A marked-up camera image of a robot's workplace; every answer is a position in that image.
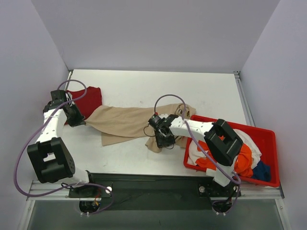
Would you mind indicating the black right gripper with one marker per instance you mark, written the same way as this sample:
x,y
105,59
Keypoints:
x,y
164,139

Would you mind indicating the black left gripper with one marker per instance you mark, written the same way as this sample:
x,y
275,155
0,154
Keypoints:
x,y
76,118

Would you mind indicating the beige t shirt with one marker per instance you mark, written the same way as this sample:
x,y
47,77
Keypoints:
x,y
119,125

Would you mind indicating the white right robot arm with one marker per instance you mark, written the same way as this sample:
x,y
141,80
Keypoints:
x,y
217,141

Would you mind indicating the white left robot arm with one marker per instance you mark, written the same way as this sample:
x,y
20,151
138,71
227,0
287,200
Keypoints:
x,y
50,158

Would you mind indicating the folded red t shirt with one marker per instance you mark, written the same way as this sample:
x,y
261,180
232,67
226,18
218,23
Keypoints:
x,y
91,101

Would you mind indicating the white t shirt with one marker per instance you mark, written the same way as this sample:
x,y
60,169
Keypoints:
x,y
256,152

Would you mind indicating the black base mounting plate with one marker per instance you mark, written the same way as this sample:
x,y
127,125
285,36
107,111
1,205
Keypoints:
x,y
154,192

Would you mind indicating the orange t shirt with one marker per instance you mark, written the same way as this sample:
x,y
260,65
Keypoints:
x,y
243,164

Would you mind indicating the red plastic bin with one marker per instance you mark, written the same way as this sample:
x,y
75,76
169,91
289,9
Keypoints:
x,y
265,141

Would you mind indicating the blue t shirt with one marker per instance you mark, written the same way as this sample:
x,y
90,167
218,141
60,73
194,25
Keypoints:
x,y
262,172

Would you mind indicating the aluminium table frame rail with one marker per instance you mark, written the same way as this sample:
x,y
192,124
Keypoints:
x,y
245,105

